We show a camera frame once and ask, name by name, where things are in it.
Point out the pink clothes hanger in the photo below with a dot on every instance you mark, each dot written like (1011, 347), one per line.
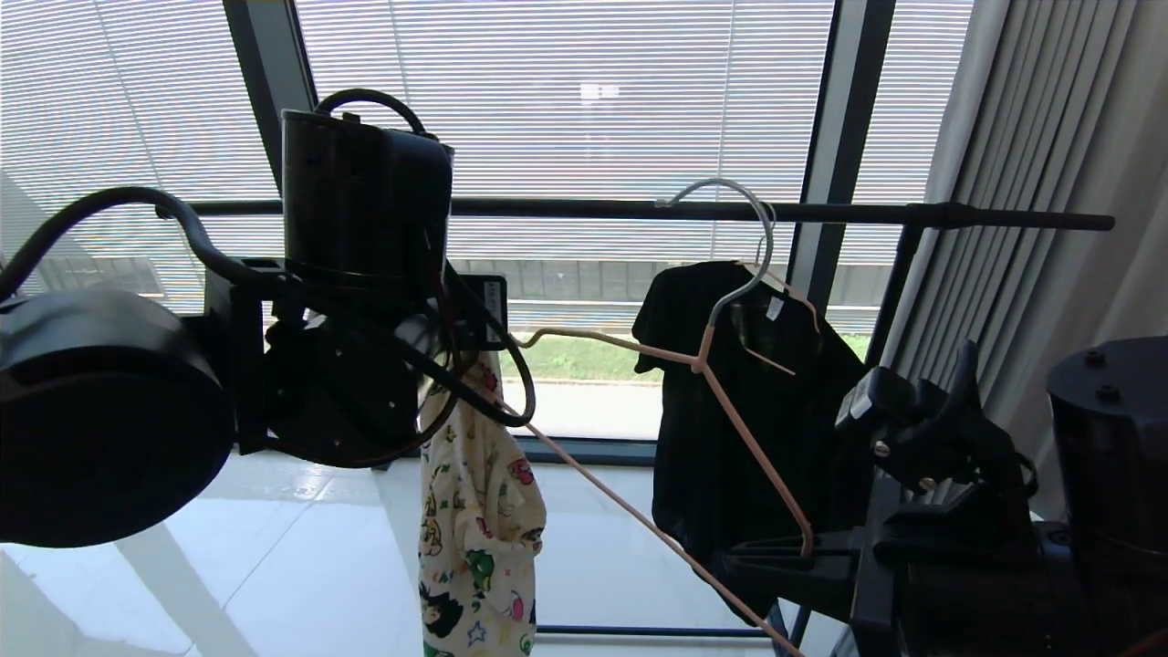
(803, 297)
(748, 438)

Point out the window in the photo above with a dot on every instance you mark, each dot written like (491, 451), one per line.
(593, 91)

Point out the cream printed garment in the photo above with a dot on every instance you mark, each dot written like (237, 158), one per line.
(474, 547)

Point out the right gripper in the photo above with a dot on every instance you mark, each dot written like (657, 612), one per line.
(958, 602)

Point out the beige curtain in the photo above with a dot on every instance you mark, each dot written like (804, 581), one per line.
(1049, 137)

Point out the black garment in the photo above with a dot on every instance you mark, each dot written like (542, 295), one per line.
(721, 456)

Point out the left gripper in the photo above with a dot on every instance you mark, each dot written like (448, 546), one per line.
(474, 315)

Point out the black clothes rack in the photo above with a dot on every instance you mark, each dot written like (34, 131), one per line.
(593, 209)

